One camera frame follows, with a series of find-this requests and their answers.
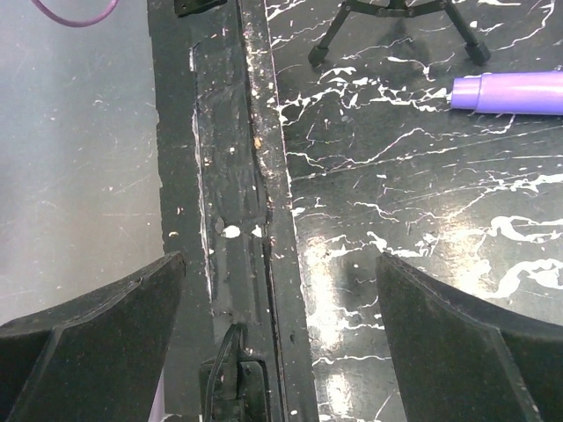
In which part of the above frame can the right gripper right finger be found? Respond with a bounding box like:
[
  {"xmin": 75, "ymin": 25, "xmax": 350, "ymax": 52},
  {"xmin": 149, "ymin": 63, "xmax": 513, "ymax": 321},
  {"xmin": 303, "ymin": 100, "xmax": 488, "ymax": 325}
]
[{"xmin": 376, "ymin": 253, "xmax": 562, "ymax": 421}]

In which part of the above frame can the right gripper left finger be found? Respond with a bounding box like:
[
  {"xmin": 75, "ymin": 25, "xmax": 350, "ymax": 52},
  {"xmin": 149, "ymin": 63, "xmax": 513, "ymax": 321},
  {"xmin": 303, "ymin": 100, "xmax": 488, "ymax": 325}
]
[{"xmin": 1, "ymin": 252, "xmax": 186, "ymax": 421}]

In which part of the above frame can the purple microphone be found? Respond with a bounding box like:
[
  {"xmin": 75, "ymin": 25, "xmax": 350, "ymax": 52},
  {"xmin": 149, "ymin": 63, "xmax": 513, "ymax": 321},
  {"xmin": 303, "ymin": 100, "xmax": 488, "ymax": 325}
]
[{"xmin": 450, "ymin": 70, "xmax": 562, "ymax": 115}]

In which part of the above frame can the black tripod stand with ring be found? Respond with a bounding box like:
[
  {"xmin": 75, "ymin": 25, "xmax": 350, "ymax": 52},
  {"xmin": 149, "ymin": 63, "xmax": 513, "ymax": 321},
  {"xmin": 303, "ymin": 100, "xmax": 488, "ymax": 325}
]
[{"xmin": 307, "ymin": 0, "xmax": 492, "ymax": 68}]

